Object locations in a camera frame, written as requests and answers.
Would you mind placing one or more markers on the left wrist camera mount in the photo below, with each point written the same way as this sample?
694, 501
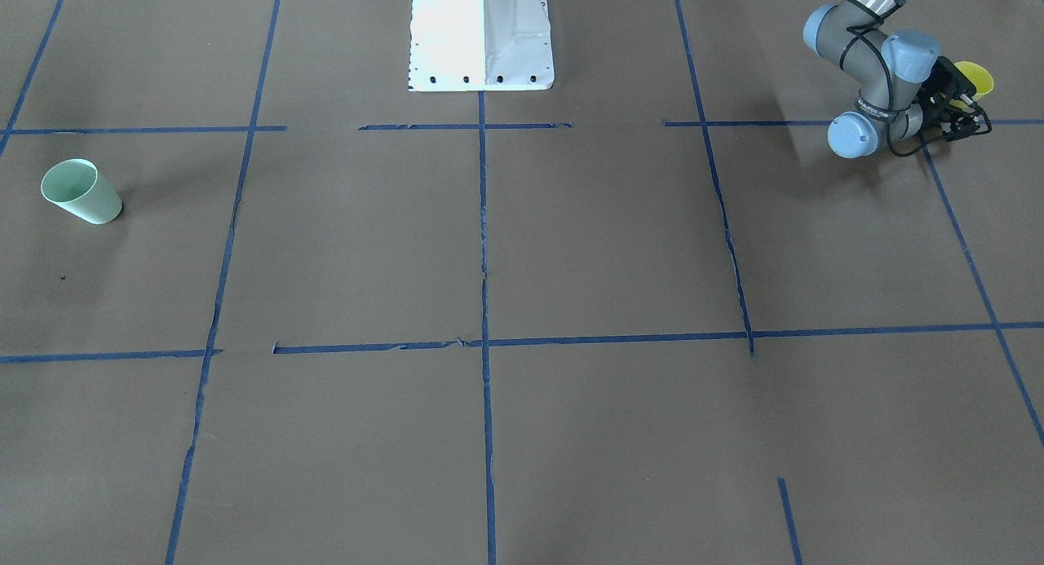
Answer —
945, 79

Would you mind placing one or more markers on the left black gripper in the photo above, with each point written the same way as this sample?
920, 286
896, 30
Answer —
935, 111

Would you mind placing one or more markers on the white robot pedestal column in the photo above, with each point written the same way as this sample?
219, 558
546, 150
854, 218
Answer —
467, 45

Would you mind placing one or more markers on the yellow plastic cup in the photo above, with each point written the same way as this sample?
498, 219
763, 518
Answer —
978, 76

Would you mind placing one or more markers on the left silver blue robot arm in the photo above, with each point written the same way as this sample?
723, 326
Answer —
906, 85

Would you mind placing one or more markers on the green plastic cup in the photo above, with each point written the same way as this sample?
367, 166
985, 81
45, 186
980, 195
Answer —
78, 187

